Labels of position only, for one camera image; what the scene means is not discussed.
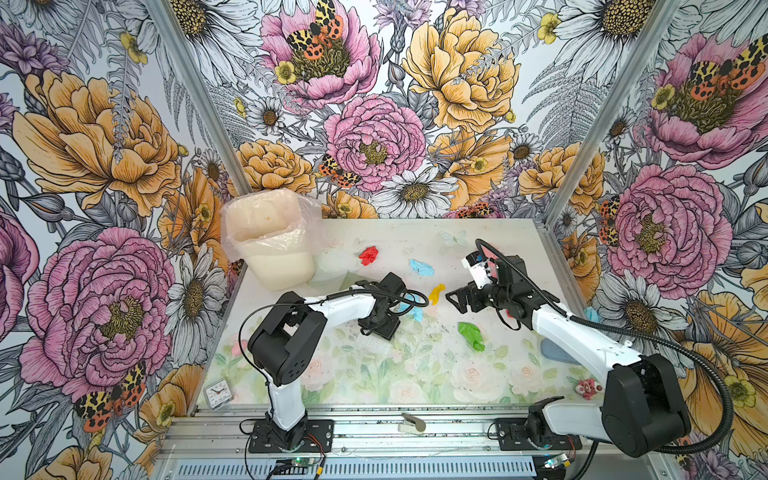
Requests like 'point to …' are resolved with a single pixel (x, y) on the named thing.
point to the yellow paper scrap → (435, 293)
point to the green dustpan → (324, 281)
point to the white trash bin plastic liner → (276, 233)
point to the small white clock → (217, 393)
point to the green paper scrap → (472, 334)
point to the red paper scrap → (369, 255)
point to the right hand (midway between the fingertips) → (460, 298)
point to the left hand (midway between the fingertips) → (378, 336)
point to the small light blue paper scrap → (421, 267)
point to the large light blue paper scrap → (417, 311)
